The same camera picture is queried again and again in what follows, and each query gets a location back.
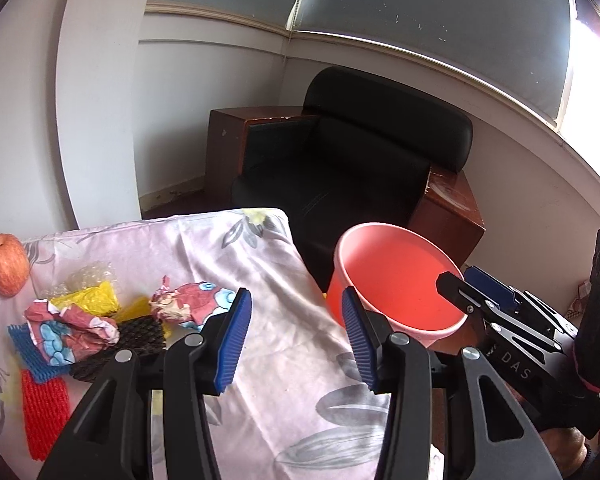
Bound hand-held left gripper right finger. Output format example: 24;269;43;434
341;286;563;480

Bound person's right hand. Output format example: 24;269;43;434
545;426;588;476

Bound printed paper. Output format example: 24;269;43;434
149;275;238;333
24;299;121;367

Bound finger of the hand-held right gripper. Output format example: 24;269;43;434
436;271;574;361
464;266;578;341

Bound pink floral cloth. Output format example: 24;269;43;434
0;207;446;480

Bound clear bubble wrap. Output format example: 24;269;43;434
42;260;118;306

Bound red apple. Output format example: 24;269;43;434
0;233;30;297

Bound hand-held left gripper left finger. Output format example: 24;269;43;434
36;287;253;480

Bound blue foam net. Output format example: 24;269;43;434
7;324;73;385

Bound black leather armchair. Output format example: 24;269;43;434
206;66;487;293

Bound red foam net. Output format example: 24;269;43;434
20;369;72;462

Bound black foam net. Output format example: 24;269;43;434
70;316;167;382

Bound pink plastic bucket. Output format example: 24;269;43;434
325;222;470;348

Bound yellow foam net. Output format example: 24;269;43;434
50;281;121;317
114;296;173;342

